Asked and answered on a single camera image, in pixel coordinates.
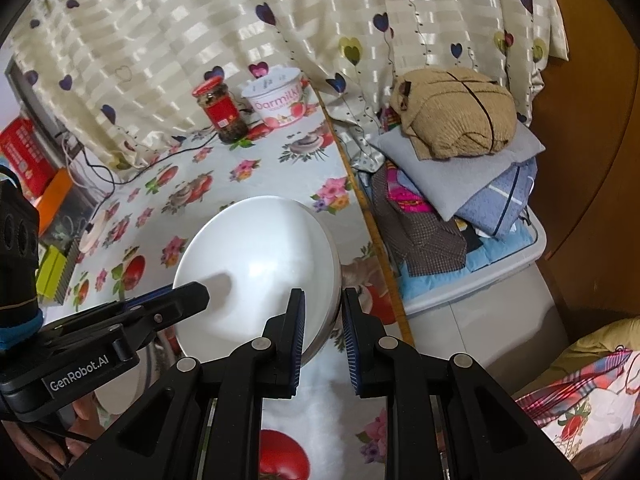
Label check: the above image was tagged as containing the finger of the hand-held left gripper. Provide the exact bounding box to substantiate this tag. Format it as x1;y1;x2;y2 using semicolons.
120;287;176;308
120;281;211;350

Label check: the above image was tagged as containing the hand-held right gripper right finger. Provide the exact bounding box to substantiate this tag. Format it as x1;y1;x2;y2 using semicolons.
341;287;566;480

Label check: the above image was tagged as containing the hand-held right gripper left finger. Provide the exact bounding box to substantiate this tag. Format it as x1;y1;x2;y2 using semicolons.
75;287;307;480

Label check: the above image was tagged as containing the white bowl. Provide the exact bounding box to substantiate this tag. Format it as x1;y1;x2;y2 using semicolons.
172;196;343;361

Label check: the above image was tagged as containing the person's left hand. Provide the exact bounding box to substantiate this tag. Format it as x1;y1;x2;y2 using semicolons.
0;397;108;478

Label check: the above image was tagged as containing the round white appliance base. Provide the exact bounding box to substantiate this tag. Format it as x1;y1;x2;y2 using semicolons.
80;210;108;253

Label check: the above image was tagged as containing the lime green box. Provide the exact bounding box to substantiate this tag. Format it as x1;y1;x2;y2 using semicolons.
37;250;68;296

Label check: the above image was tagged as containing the white plastic storage bin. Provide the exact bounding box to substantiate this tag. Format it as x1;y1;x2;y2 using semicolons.
400;220;538;301
400;210;556;366

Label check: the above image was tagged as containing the brown checked garment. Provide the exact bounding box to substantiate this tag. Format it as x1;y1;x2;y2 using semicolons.
372;165;468;276

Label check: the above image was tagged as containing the orange box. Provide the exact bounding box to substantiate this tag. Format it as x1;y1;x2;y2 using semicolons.
37;167;77;231

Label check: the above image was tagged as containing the vegetable print tablecloth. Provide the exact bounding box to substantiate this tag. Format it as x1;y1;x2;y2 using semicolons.
30;95;416;480

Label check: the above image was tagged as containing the pink patterned cloth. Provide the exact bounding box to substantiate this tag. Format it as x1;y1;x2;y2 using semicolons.
387;167;436;216

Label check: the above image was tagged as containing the grey folded cloth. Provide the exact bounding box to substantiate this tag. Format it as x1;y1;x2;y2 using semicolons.
370;122;546;221

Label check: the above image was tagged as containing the red box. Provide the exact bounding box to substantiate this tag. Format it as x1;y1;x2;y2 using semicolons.
0;117;53;196

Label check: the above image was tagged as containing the glass jar with red label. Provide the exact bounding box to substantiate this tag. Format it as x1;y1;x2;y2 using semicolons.
192;77;249;145

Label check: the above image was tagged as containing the blue striped folded cloth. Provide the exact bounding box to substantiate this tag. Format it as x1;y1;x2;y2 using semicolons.
457;160;538;238

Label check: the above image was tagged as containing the white yogurt tub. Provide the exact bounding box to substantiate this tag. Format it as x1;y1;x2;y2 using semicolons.
241;66;307;128

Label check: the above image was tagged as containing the olive cloth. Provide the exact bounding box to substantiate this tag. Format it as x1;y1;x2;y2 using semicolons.
510;317;640;396

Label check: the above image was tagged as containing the plaid printed bag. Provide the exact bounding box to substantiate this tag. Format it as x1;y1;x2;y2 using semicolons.
515;350;640;461

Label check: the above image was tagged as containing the tan knit sweater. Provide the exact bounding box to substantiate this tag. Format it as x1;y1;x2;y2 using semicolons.
390;67;517;160

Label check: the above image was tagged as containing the heart print curtain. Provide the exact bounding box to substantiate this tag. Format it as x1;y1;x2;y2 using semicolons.
10;0;571;171

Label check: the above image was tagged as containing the black cable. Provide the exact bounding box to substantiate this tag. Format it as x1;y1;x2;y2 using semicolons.
80;145;221;186

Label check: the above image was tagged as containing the white cable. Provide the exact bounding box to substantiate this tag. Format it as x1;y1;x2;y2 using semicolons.
60;132;103;198

